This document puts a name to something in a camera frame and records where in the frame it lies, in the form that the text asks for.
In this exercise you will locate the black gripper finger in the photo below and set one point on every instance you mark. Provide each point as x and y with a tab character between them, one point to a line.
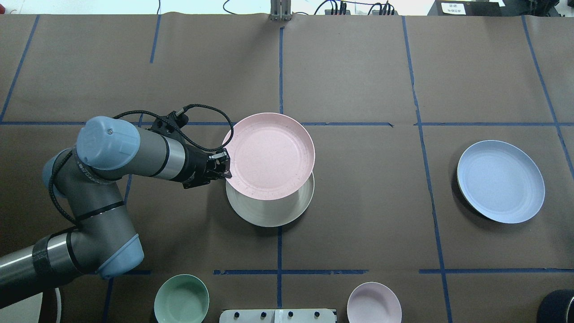
220	157
222	171

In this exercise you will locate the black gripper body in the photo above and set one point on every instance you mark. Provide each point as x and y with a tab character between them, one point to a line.
195	168

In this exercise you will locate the pink plate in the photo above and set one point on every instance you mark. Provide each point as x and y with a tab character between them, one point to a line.
272	156

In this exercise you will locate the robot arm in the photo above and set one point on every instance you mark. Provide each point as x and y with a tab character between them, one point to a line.
103	239

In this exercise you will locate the cream plate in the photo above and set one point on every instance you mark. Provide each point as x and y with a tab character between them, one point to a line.
272	213

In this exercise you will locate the green bowl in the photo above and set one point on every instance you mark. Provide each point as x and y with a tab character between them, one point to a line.
183	298

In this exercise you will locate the pink bowl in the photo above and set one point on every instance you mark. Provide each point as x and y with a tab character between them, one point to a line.
373	302

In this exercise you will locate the cream toaster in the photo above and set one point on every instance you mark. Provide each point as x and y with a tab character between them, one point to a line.
45	307

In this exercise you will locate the black box with label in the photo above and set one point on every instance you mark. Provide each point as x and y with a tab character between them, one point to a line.
465	8

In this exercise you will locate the blue plate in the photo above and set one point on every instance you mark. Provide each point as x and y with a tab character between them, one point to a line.
500	181

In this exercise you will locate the dark blue pot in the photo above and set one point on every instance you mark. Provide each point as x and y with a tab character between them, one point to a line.
557	307

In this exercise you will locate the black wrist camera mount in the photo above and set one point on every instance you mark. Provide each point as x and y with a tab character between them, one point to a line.
170	126

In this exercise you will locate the aluminium frame post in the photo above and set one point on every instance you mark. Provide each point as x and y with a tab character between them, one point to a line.
280	10

